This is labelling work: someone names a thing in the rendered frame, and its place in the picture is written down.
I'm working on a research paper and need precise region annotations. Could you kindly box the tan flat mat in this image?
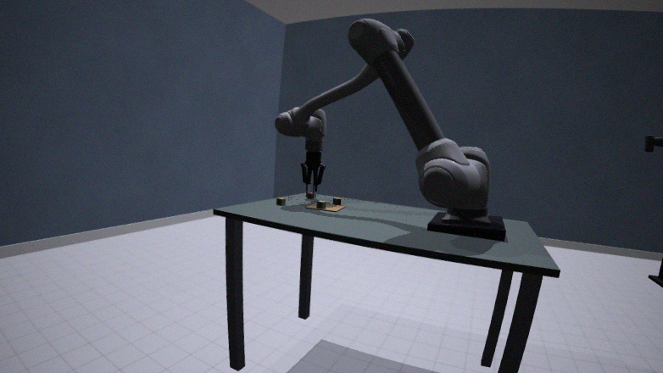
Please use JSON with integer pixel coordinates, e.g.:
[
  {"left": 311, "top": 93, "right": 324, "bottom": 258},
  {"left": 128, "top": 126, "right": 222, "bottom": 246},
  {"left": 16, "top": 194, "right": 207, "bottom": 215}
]
[{"left": 305, "top": 203, "right": 345, "bottom": 212}]

